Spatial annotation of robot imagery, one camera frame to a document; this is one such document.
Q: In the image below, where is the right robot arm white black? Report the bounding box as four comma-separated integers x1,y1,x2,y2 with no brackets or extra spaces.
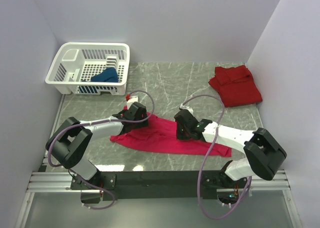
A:
174,109,287,188

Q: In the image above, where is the black base beam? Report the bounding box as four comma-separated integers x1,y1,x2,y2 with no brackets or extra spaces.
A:
70,170,248,201

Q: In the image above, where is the white plastic basket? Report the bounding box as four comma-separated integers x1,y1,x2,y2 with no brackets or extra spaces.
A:
45,42,130,96

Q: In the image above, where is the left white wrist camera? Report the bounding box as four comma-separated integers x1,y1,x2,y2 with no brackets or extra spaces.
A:
126,94,139,109

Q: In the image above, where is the aluminium rail frame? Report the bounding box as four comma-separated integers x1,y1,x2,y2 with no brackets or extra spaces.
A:
14,95,301,228

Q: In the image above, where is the pink t shirt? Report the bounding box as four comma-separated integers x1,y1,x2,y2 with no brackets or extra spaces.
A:
109,111,233,158

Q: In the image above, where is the blue t shirt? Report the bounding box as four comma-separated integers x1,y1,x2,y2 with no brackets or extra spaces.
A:
78,67,119,94

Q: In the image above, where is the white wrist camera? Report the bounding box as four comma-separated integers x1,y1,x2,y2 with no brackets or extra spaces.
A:
126,94,139,109
179,104,194,115

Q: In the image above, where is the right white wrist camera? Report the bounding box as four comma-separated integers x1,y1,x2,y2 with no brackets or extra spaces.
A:
179,104,194,115

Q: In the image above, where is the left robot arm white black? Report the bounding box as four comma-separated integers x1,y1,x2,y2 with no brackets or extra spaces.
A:
45,101,149,189

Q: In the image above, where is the dark red folded t shirt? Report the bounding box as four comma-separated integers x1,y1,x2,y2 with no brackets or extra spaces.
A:
208,65,263,108

